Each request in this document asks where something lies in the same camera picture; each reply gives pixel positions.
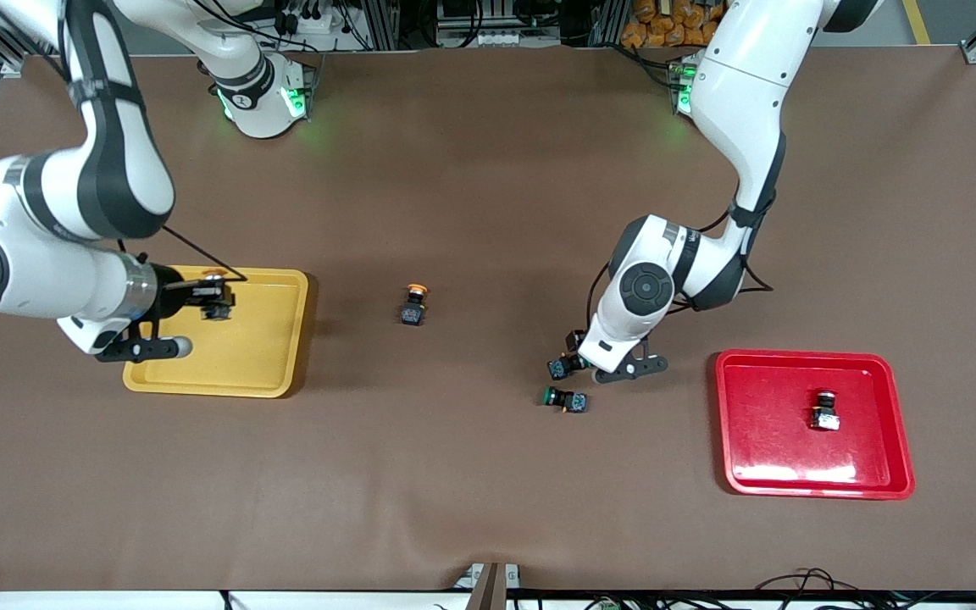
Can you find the white power strip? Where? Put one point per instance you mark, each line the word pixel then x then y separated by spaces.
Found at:
pixel 310 21

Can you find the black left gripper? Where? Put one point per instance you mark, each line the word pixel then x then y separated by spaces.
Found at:
pixel 577 341

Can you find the yellow plastic tray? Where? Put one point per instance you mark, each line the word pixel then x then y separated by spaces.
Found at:
pixel 259 356

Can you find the grey electronics rack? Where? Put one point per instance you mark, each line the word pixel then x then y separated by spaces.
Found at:
pixel 496 38

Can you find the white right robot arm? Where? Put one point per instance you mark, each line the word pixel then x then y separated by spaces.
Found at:
pixel 56 254

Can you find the green mushroom push button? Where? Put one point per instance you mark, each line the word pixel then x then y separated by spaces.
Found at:
pixel 574 402
pixel 557 369

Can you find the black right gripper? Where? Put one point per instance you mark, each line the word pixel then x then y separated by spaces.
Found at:
pixel 171 286

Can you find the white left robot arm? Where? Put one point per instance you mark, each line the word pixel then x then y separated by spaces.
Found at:
pixel 649 288

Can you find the yellow mushroom push button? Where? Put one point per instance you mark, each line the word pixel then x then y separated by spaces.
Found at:
pixel 412 315
pixel 217 310

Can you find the red mushroom push button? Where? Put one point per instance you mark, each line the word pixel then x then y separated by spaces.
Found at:
pixel 825 417

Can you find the metal table edge bracket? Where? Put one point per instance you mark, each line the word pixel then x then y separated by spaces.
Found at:
pixel 488 585

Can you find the orange objects pile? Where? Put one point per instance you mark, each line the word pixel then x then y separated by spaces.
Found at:
pixel 666 21

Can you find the red plastic tray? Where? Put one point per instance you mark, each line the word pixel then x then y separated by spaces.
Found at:
pixel 768 449

